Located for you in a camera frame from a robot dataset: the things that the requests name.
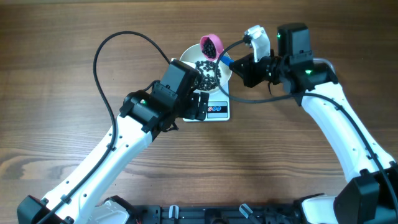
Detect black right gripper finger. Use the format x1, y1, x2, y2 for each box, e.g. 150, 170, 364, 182
233, 68, 264, 88
229, 53, 255, 70

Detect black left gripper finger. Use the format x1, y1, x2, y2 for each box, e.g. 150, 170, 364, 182
196, 91, 209, 121
186, 93, 200, 120

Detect pink scoop with blue handle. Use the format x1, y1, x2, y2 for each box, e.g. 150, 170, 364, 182
200, 34, 224, 62

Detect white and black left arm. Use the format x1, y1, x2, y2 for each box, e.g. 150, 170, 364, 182
17, 59, 201, 223

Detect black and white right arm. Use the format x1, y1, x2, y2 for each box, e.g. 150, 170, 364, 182
229, 23, 397, 223

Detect white digital kitchen scale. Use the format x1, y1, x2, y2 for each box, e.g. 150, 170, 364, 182
195, 88, 230, 122

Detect white bowl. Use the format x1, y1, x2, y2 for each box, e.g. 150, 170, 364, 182
180, 44, 232, 92

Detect black beans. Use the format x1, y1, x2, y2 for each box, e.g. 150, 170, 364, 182
194, 37, 222, 91

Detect clear plastic container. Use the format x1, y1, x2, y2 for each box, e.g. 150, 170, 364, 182
313, 58, 336, 73

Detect black right camera cable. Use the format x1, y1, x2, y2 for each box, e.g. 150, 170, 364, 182
213, 37, 398, 215

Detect black camera cable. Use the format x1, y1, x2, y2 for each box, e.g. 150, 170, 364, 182
213, 37, 398, 215
37, 30, 203, 224

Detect black left camera cable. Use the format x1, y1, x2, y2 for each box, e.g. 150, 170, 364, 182
37, 30, 203, 224

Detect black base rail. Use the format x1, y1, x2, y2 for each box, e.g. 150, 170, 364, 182
132, 203, 307, 224

